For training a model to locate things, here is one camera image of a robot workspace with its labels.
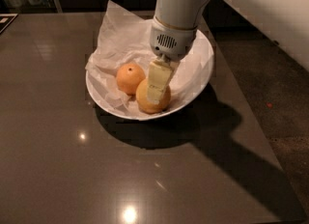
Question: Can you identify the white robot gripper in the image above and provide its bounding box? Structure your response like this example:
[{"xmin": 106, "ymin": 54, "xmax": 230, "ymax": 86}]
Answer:
[{"xmin": 147, "ymin": 17, "xmax": 197, "ymax": 104}]

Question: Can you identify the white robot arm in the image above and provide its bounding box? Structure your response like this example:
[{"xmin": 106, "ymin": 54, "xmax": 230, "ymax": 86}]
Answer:
[{"xmin": 147, "ymin": 0, "xmax": 309, "ymax": 103}]

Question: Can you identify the white ceramic bowl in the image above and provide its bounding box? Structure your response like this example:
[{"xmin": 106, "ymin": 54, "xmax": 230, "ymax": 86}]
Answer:
[{"xmin": 85, "ymin": 17, "xmax": 215, "ymax": 122}]

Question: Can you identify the yellowish orange fruit right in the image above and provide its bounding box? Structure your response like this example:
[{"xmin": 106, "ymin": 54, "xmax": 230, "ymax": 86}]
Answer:
[{"xmin": 135, "ymin": 79, "xmax": 171, "ymax": 114}]

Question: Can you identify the orange fruit left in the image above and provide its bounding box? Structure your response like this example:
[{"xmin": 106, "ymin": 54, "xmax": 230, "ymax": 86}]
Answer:
[{"xmin": 116, "ymin": 63, "xmax": 146, "ymax": 96}]

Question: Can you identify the white crumpled paper towel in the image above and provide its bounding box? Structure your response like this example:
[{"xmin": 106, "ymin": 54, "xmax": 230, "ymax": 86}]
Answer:
[{"xmin": 85, "ymin": 0, "xmax": 211, "ymax": 118}]

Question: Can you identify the black framed object table corner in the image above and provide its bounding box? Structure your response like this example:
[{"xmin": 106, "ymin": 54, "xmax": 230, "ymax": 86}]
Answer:
[{"xmin": 0, "ymin": 14, "xmax": 17, "ymax": 34}]

